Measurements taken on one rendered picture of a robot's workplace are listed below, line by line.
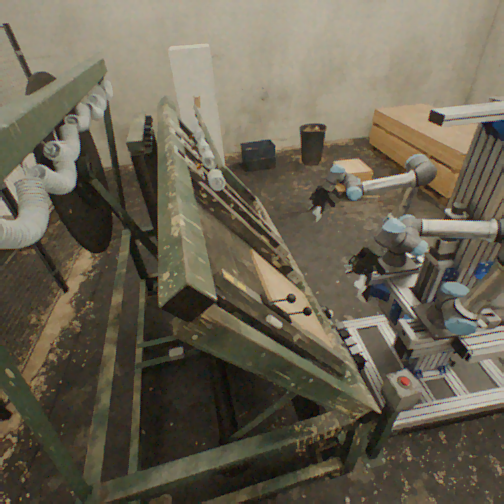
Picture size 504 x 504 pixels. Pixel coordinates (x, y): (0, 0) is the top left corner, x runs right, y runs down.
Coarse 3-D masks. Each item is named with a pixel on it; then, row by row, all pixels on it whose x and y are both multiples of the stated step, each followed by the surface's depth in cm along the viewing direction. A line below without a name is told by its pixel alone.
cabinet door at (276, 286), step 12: (252, 252) 165; (264, 264) 168; (264, 276) 152; (276, 276) 173; (264, 288) 144; (276, 288) 156; (288, 288) 177; (300, 300) 181; (288, 312) 144; (312, 312) 184; (300, 324) 147; (312, 324) 166; (324, 336) 169
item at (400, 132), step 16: (384, 112) 559; (400, 112) 553; (416, 112) 547; (384, 128) 574; (400, 128) 512; (416, 128) 479; (432, 128) 474; (448, 128) 470; (464, 128) 465; (384, 144) 564; (400, 144) 517; (416, 144) 476; (432, 144) 443; (448, 144) 419; (464, 144) 415; (384, 160) 578; (400, 160) 524; (432, 160) 447; (448, 160) 415; (448, 176) 420; (432, 192) 468; (448, 192) 425
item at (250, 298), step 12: (216, 276) 106; (228, 288) 106; (240, 288) 108; (240, 300) 111; (252, 300) 113; (264, 312) 119; (288, 324) 127; (312, 336) 142; (312, 348) 143; (324, 348) 146; (336, 360) 156
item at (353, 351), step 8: (328, 312) 205; (336, 328) 195; (344, 328) 194; (344, 336) 188; (352, 336) 193; (352, 344) 184; (352, 352) 179; (360, 352) 179; (352, 360) 177; (360, 360) 174; (368, 360) 178; (360, 368) 178
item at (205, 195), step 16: (208, 144) 141; (208, 160) 145; (192, 176) 146; (208, 192) 153; (208, 208) 158; (224, 208) 160; (240, 224) 169; (256, 240) 178; (272, 256) 189; (288, 272) 200
